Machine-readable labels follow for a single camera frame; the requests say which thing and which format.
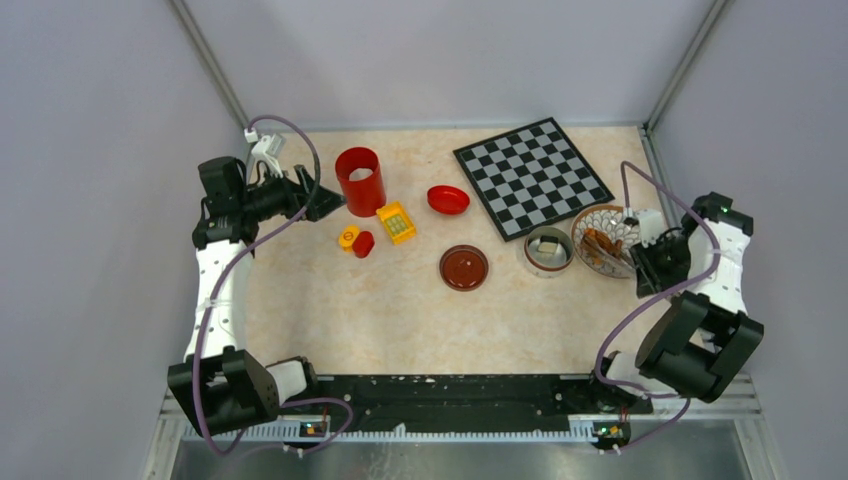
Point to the yellow toy tray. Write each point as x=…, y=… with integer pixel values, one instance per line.
x=396, y=222

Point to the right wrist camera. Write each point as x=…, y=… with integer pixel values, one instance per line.
x=648, y=223

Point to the red oval dish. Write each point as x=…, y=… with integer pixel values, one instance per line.
x=448, y=200

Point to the white round food slice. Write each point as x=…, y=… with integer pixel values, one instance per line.
x=360, y=174

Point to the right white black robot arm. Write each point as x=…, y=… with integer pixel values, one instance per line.
x=706, y=336

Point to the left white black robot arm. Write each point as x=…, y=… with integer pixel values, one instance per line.
x=219, y=385

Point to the yellow toy block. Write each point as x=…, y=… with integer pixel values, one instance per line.
x=347, y=237

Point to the black white chessboard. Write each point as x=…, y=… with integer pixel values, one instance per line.
x=531, y=176

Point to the black white sushi piece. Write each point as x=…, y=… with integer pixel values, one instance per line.
x=547, y=245

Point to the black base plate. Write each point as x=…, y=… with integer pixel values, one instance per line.
x=466, y=403

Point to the patterned round plate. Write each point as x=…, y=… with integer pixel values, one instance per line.
x=606, y=218

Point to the red toy block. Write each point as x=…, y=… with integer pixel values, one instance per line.
x=363, y=244

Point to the red cylindrical cup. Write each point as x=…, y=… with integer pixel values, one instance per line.
x=365, y=197

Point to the steel lunch box bowl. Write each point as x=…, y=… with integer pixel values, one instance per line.
x=545, y=266

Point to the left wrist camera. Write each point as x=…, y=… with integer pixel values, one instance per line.
x=264, y=150

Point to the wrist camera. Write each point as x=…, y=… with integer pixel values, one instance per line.
x=648, y=223
x=264, y=150

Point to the silver metal tongs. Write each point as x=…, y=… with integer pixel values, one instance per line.
x=604, y=262

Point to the brown round lid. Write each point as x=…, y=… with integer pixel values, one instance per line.
x=463, y=267

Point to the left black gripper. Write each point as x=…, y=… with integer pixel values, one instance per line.
x=296, y=194

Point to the orange fried food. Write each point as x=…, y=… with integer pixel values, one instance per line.
x=599, y=247

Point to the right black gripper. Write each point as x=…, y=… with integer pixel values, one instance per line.
x=649, y=279

